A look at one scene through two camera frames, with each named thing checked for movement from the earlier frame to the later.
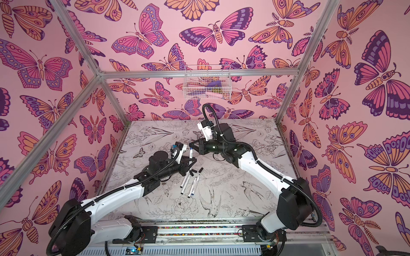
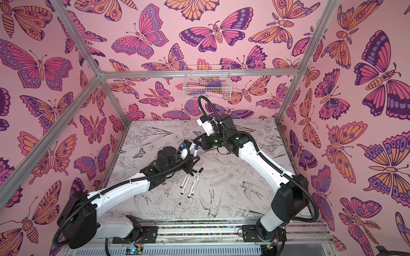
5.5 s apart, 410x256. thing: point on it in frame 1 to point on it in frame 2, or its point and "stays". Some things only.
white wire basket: x=207 y=82 stays
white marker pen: x=191 y=188 stays
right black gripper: x=200 y=145 to x=201 y=142
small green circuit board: x=133 y=250 stays
